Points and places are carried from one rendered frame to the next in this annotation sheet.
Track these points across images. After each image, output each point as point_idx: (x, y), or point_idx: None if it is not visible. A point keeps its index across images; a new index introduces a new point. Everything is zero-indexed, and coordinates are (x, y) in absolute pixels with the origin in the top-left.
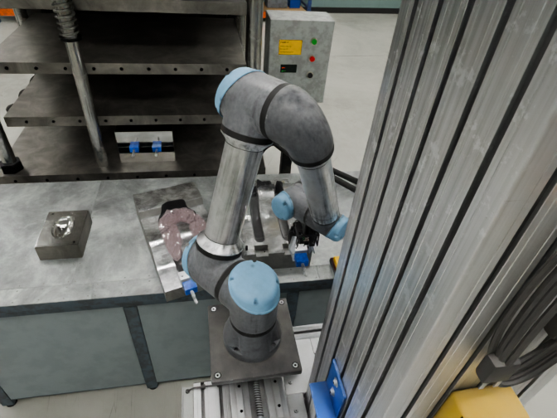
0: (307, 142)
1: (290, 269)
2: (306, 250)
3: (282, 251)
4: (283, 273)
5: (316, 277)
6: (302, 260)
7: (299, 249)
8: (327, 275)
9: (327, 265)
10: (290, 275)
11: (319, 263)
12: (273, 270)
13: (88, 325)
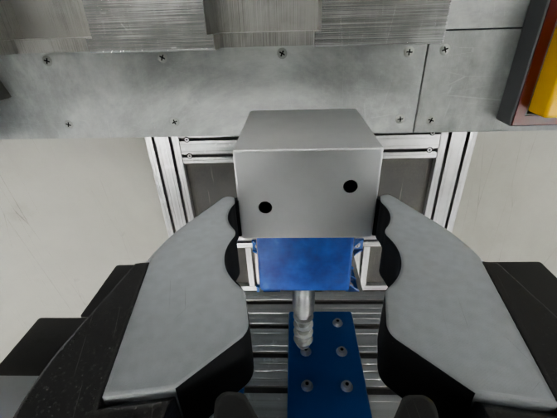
0: None
1: (280, 49)
2: (355, 233)
3: (193, 41)
4: (238, 76)
5: (399, 119)
6: (300, 281)
7: (296, 224)
8: (462, 112)
9: (499, 39)
10: (273, 96)
11: (460, 13)
12: (191, 54)
13: None
